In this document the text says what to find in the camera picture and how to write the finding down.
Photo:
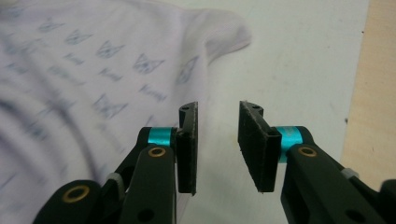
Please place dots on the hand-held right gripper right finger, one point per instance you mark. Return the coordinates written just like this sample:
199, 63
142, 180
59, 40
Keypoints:
258, 149

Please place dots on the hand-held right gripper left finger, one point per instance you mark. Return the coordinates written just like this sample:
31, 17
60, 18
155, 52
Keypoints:
186, 155

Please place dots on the white printed towel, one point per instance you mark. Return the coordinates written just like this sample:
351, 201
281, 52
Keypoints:
93, 93

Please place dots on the white foam mat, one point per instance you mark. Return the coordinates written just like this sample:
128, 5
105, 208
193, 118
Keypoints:
280, 62

